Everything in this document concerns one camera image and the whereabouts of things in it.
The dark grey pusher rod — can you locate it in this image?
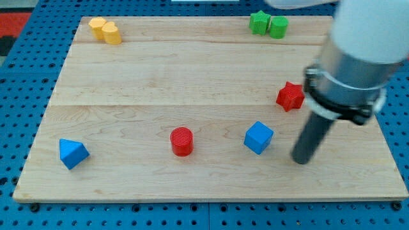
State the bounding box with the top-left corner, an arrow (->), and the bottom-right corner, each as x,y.
291,112 -> 334,164

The blue cube block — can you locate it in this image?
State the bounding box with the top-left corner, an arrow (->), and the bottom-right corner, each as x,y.
243,121 -> 274,155

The red cylinder block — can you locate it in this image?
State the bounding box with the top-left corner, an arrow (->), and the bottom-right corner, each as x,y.
169,126 -> 194,157

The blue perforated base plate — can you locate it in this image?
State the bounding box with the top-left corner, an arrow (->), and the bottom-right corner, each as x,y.
1,0 -> 408,229

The green cylinder block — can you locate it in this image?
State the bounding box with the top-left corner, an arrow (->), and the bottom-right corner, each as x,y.
270,16 -> 289,39

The wooden board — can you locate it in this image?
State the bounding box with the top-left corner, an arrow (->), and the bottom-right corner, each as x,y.
13,16 -> 408,203

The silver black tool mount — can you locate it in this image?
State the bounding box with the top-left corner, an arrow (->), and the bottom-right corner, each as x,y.
304,37 -> 398,125

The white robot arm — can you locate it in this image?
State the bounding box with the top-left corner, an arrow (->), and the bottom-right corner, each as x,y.
291,0 -> 408,164

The yellow heart block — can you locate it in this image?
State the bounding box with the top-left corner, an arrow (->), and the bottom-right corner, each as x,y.
102,22 -> 122,45

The blue triangle block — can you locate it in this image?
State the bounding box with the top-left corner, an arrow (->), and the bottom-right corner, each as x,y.
59,139 -> 90,170

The red star block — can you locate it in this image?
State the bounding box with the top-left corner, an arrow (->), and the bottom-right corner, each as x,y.
276,82 -> 305,112

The green star block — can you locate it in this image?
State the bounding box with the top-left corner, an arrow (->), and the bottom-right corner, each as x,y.
249,10 -> 271,36

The yellow pentagon block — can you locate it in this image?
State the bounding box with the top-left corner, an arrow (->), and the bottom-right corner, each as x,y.
88,17 -> 107,40

